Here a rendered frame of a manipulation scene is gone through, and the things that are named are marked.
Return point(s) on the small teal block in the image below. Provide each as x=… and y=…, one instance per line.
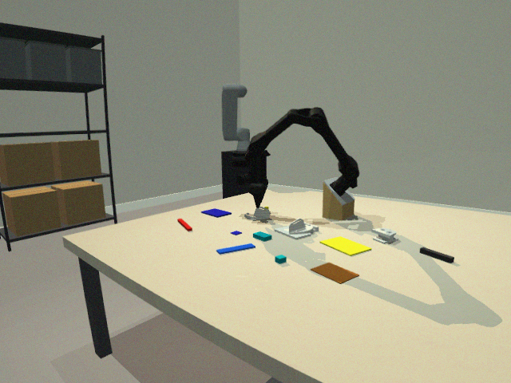
x=280, y=259

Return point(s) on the teal rectangular block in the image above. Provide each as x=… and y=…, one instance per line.
x=262, y=236

